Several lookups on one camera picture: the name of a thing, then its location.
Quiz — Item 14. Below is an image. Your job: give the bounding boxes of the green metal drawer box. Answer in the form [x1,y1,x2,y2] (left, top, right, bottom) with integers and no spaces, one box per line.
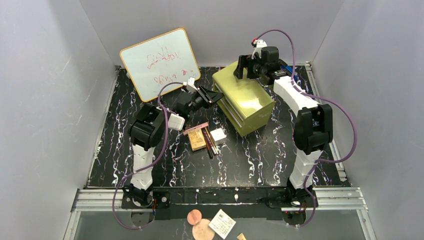
[212,61,275,137]

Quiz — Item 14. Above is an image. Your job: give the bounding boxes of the orange makeup box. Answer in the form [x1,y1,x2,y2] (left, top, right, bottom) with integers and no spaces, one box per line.
[187,128,207,152]

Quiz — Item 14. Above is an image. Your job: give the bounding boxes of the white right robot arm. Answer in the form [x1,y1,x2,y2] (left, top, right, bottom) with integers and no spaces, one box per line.
[233,46,333,204]

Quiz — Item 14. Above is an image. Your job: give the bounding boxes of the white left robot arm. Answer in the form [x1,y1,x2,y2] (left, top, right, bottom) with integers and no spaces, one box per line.
[117,81,224,208]

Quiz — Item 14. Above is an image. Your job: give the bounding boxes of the pink flat makeup box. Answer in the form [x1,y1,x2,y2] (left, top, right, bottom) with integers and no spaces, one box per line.
[183,122,209,136]

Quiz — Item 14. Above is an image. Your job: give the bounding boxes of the dark red makeup pencil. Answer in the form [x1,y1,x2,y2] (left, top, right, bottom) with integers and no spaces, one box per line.
[201,128,214,159]

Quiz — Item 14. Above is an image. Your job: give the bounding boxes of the blue object behind box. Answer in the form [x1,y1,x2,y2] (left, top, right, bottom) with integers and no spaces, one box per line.
[280,65,295,79]

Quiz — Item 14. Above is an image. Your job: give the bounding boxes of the small white box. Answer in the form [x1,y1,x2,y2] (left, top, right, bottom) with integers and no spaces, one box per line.
[209,128,227,145]

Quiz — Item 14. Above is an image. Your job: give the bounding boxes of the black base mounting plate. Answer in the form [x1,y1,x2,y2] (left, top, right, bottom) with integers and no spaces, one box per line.
[118,185,318,220]

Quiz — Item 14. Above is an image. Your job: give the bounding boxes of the small pink round pad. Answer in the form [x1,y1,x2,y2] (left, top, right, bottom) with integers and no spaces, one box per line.
[186,209,202,226]

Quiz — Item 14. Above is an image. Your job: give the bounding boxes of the white printed paper card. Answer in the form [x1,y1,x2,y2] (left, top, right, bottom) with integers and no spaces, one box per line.
[208,209,236,240]

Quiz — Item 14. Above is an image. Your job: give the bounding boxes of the large pink round pad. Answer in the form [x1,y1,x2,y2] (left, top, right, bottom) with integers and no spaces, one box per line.
[192,219,215,240]

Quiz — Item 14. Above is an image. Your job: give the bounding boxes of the small tan wood piece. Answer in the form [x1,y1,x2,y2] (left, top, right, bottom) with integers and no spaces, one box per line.
[237,233,247,240]

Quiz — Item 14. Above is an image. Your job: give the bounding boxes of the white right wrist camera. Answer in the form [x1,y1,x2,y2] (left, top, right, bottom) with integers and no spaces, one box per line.
[251,38,268,59]

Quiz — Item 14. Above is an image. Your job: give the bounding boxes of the whiteboard with orange frame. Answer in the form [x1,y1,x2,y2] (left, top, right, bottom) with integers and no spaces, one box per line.
[119,28,201,102]

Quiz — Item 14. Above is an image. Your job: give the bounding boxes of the aluminium right side rail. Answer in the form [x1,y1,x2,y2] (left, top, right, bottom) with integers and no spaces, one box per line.
[305,61,349,187]

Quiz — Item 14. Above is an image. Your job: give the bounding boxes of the aluminium frame rail front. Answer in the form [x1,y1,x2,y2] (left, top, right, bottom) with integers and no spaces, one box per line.
[71,186,368,212]

